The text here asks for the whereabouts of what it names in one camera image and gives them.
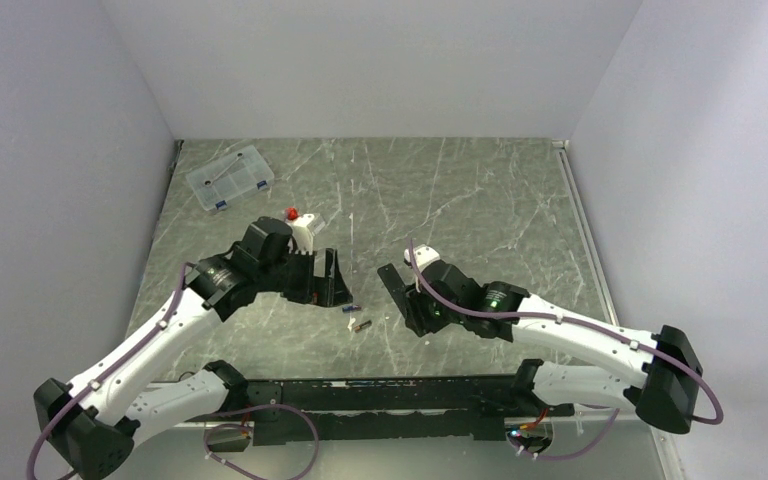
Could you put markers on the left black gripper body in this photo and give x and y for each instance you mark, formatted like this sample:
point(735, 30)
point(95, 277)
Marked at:
point(290, 276)

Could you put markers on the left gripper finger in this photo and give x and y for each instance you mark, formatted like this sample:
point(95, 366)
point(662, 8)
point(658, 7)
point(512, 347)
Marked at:
point(318, 292)
point(331, 288)

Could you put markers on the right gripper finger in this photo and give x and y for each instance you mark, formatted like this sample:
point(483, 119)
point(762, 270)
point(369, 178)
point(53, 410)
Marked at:
point(395, 286)
point(415, 322)

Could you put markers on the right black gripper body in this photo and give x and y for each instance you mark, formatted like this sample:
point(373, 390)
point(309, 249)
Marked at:
point(440, 316)

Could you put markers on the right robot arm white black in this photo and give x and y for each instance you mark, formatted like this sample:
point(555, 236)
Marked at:
point(656, 375)

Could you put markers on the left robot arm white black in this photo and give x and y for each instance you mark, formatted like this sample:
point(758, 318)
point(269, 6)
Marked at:
point(95, 420)

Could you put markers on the black gold AAA battery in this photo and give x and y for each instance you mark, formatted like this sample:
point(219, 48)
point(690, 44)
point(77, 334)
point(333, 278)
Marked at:
point(362, 326)

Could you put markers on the clear plastic organizer box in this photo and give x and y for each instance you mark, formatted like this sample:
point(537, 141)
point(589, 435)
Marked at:
point(232, 177)

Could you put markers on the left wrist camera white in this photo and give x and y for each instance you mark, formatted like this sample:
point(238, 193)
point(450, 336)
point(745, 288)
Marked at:
point(305, 228)

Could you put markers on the aluminium side rail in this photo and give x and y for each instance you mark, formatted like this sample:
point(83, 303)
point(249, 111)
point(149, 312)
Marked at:
point(560, 151)

